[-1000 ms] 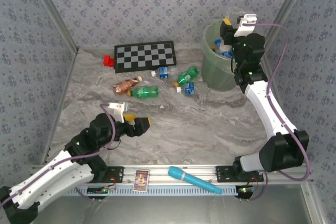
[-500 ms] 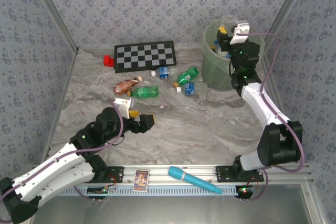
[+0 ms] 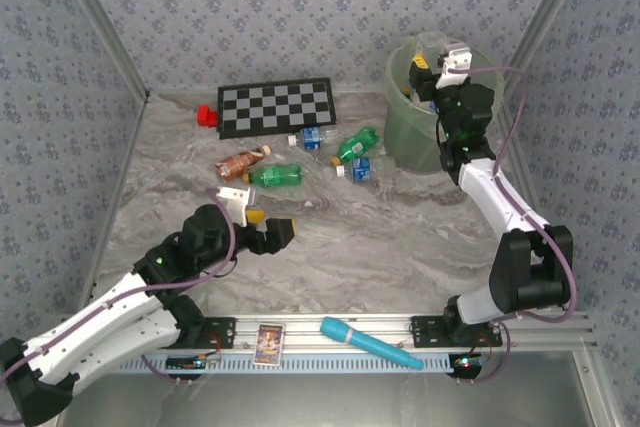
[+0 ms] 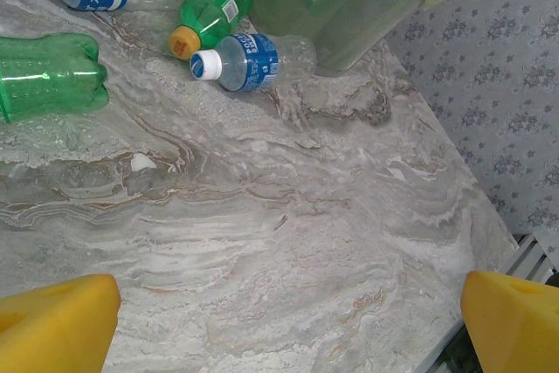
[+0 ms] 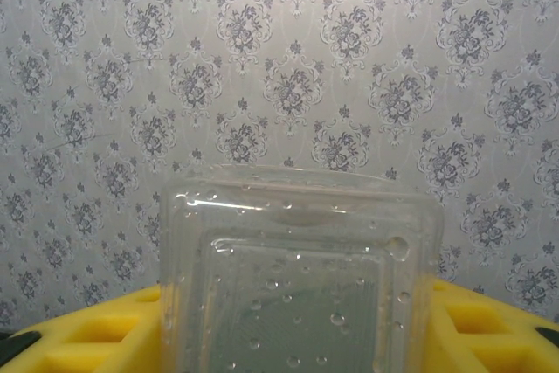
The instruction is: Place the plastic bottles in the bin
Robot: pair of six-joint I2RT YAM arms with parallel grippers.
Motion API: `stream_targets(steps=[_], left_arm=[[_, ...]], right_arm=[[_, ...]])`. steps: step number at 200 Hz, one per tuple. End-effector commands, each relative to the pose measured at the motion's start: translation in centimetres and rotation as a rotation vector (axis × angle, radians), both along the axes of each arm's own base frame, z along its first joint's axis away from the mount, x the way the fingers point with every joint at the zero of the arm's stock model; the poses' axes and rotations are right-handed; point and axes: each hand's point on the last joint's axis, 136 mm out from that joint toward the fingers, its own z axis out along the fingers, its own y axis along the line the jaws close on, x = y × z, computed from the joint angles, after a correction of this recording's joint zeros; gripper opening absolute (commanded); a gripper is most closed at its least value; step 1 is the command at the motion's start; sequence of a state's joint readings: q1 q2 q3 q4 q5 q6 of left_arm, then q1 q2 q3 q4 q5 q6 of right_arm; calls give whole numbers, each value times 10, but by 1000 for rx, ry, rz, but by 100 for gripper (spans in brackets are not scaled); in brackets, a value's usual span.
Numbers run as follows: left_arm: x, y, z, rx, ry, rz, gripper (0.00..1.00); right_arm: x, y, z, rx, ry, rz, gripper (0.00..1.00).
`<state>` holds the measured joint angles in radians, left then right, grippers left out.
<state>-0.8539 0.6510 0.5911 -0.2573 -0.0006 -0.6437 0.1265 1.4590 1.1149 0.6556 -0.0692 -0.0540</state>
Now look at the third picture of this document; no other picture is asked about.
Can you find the red plastic block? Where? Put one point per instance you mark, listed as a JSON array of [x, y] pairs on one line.
[[206, 117]]

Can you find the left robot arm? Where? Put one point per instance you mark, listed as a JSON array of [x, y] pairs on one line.
[[100, 327]]

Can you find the small circuit board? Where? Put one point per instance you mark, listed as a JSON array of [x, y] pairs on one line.
[[467, 362], [192, 362]]

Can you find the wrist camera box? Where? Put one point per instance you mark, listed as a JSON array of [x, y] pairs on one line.
[[455, 64], [235, 199]]

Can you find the translucent green bin liner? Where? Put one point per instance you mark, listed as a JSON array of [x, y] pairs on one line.
[[397, 62]]

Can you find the brown bottle beige cap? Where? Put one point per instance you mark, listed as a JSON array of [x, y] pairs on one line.
[[242, 163]]

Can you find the long aluminium base rail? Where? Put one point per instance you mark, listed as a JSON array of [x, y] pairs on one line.
[[300, 334]]

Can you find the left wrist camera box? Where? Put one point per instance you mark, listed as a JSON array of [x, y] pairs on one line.
[[235, 199]]

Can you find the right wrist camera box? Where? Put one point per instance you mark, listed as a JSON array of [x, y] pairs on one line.
[[455, 64]]

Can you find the green bottle white label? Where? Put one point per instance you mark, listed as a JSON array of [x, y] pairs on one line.
[[357, 146]]

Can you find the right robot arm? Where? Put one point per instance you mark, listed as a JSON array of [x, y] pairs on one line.
[[530, 267]]

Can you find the large green bottle yellow cap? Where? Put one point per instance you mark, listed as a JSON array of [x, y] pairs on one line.
[[277, 175]]

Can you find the crushed green bottle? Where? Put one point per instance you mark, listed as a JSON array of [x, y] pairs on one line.
[[406, 93]]

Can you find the blue marker pen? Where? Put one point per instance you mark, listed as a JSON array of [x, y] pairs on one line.
[[360, 339]]

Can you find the aluminium frame post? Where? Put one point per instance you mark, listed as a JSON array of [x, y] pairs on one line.
[[541, 22], [104, 22]]

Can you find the black grey checkerboard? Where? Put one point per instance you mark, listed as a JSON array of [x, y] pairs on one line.
[[275, 107]]

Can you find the small picture card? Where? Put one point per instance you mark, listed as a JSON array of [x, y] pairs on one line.
[[269, 344]]

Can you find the green plastic bin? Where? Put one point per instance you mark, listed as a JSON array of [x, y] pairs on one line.
[[415, 147]]

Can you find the clear bottle blue label white cap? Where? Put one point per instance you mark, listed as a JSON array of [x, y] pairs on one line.
[[311, 138], [361, 169]]

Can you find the aluminium table side rail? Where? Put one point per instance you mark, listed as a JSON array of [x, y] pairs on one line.
[[123, 172], [537, 197]]

